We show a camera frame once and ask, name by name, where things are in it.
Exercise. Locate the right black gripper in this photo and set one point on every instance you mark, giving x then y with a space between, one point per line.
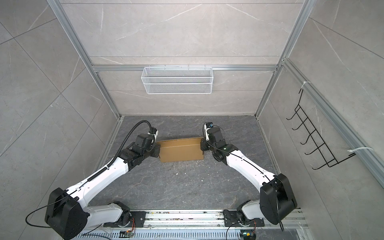
204 145

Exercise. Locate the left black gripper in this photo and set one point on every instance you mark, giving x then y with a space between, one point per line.
158 151

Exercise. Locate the white cable tie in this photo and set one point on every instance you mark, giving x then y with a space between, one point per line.
360 148

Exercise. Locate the black wire hook rack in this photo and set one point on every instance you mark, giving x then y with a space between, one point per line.
314 135

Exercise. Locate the white wire mesh basket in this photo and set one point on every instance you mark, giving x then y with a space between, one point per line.
177 80

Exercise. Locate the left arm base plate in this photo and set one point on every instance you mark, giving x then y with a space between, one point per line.
128 220

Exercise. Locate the aluminium mounting rail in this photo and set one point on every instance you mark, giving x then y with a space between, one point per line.
198 219

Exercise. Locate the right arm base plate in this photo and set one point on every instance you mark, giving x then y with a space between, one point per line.
237 219

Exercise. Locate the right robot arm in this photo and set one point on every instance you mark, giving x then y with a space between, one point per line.
277 199

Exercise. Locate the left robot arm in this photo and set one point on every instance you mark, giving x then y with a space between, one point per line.
68 211

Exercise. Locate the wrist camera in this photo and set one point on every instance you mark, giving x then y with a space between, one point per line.
154 133
206 127

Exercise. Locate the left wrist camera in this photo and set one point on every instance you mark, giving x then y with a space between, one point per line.
154 133

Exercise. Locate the brown cardboard box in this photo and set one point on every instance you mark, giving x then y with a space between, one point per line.
180 150

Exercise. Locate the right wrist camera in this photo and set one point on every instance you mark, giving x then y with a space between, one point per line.
206 127

